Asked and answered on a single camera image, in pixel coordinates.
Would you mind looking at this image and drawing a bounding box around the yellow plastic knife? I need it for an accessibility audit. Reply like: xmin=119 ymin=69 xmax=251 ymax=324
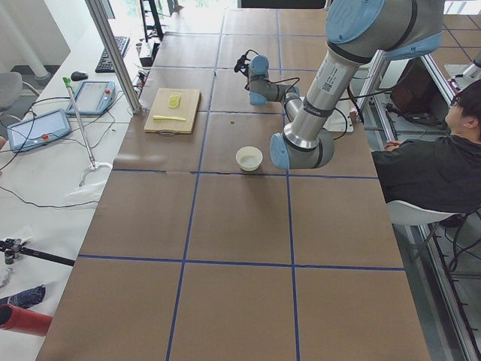
xmin=153 ymin=115 xmax=186 ymax=121

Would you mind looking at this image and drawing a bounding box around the red cylinder bottle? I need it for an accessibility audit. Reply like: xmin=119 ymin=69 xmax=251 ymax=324
xmin=1 ymin=304 xmax=53 ymax=336

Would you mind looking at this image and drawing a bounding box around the blue teach pendant far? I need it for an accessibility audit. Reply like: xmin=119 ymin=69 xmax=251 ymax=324
xmin=68 ymin=80 xmax=116 ymax=117

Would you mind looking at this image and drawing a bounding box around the black computer mouse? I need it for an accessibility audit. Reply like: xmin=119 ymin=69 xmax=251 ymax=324
xmin=70 ymin=71 xmax=89 ymax=81

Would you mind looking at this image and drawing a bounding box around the black keyboard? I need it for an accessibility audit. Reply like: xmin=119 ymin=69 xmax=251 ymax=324
xmin=94 ymin=35 xmax=131 ymax=74

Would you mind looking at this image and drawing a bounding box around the metal grabber stick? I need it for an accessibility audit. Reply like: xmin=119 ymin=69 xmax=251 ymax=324
xmin=62 ymin=77 xmax=113 ymax=187

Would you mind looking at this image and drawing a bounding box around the bamboo cutting board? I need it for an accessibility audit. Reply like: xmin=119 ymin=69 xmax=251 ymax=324
xmin=144 ymin=88 xmax=201 ymax=134

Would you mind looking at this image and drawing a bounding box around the blue teach pendant near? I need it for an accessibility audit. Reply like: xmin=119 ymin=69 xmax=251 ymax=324
xmin=7 ymin=109 xmax=71 ymax=153

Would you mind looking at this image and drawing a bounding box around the white round bowl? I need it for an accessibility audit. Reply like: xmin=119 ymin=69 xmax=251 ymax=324
xmin=235 ymin=146 xmax=263 ymax=171

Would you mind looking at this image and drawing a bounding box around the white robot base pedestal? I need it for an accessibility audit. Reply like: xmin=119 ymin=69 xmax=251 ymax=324
xmin=324 ymin=100 xmax=354 ymax=133

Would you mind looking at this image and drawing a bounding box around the blue teach pendant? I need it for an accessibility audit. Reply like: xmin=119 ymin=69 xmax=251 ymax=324
xmin=68 ymin=80 xmax=116 ymax=117
xmin=7 ymin=109 xmax=71 ymax=153

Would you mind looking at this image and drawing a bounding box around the white chair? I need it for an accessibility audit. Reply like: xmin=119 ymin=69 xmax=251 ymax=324
xmin=386 ymin=200 xmax=458 ymax=226

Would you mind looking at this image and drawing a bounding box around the aluminium frame post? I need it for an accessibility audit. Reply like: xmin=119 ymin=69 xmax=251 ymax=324
xmin=85 ymin=0 xmax=142 ymax=114

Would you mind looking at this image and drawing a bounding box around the seated person in black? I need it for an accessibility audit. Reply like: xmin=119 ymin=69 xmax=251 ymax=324
xmin=372 ymin=80 xmax=480 ymax=214

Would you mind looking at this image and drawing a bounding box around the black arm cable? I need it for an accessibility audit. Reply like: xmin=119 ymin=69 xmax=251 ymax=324
xmin=244 ymin=48 xmax=301 ymax=91

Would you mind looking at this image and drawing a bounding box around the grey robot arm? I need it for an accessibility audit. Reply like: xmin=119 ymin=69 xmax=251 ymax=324
xmin=247 ymin=0 xmax=444 ymax=169

